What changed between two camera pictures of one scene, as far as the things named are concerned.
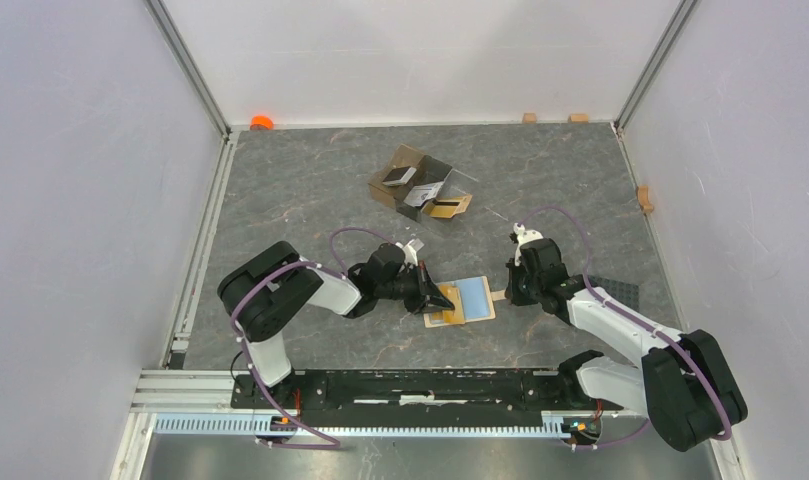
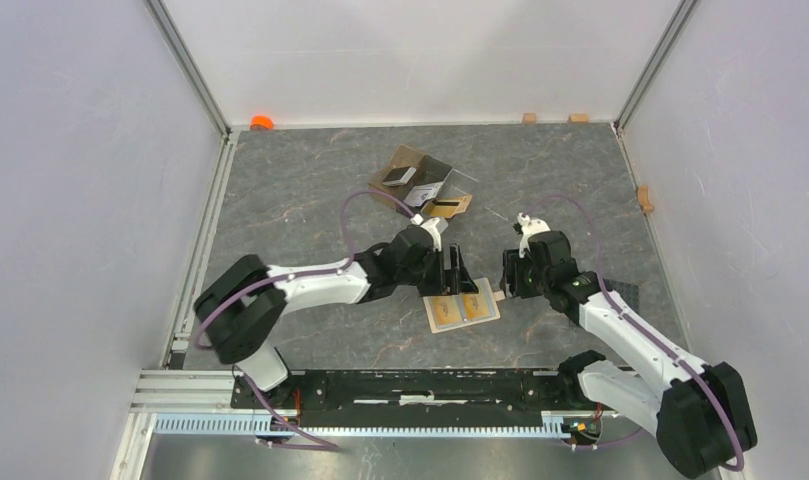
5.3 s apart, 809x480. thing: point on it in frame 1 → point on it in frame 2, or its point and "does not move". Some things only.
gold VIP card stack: (447, 207) does not move
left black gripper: (428, 297) → (455, 281)
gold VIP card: (452, 293) → (476, 306)
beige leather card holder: (476, 299) does not move
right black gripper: (512, 293) does not move
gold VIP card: (452, 293) does not move
